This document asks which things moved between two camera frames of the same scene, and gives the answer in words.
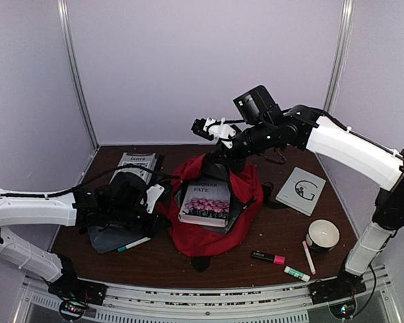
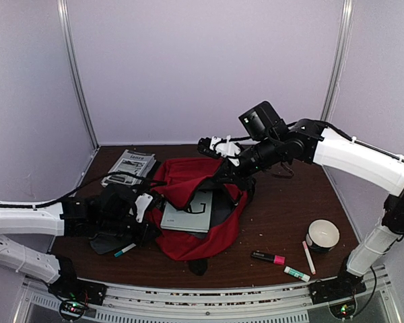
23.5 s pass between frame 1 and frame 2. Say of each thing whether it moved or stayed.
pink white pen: stayed
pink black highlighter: stayed
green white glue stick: stayed
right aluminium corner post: stayed
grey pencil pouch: stayed
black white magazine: stayed
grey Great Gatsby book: moved
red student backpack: moved
